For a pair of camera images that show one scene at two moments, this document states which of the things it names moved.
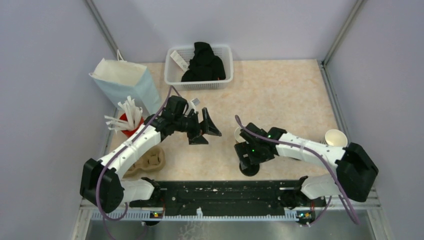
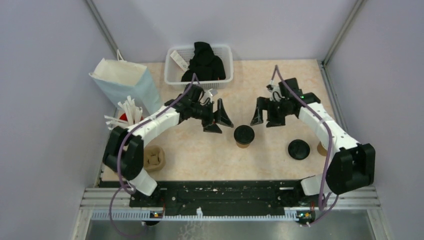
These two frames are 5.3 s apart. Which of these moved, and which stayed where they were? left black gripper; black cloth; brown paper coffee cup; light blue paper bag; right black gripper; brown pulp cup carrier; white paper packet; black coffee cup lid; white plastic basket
Moved: left black gripper; black coffee cup lid; right black gripper; brown paper coffee cup
Stayed: light blue paper bag; white paper packet; black cloth; white plastic basket; brown pulp cup carrier
